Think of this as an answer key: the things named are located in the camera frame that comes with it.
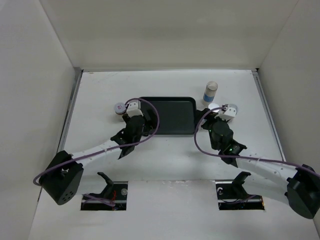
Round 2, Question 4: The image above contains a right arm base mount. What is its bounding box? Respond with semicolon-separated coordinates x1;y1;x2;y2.
215;171;265;211

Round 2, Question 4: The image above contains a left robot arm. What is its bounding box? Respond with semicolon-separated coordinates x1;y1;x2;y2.
33;109;160;206

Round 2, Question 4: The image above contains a tall white shaker blue band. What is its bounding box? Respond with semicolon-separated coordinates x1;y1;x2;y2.
202;81;219;107

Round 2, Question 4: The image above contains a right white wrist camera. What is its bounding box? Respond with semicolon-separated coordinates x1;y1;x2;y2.
216;103;238;122

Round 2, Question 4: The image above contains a dark pepper jar white lid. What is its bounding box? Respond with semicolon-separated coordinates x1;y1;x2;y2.
226;103;238;118

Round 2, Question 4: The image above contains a black plastic tray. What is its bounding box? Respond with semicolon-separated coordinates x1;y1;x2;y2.
141;96;197;136

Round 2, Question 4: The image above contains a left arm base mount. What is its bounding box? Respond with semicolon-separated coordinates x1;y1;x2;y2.
80;172;129;211

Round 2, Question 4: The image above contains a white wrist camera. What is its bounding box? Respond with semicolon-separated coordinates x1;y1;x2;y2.
126;100;143;118
216;103;238;122

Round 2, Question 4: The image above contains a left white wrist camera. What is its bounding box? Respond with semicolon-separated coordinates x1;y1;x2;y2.
126;100;143;118

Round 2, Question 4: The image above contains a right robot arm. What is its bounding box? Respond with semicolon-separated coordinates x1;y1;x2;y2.
195;105;320;219

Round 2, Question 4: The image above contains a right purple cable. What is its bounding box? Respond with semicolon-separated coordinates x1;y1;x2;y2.
193;106;320;176

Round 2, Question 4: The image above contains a brown spice jar white lid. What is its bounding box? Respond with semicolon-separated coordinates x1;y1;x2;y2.
114;102;127;122

